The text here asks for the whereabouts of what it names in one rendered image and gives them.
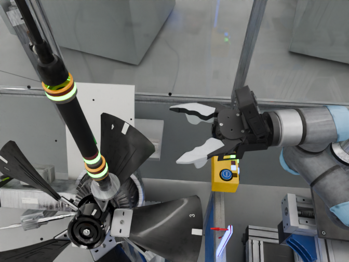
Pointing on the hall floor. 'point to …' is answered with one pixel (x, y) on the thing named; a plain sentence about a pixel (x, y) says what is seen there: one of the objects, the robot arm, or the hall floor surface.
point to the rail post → (207, 212)
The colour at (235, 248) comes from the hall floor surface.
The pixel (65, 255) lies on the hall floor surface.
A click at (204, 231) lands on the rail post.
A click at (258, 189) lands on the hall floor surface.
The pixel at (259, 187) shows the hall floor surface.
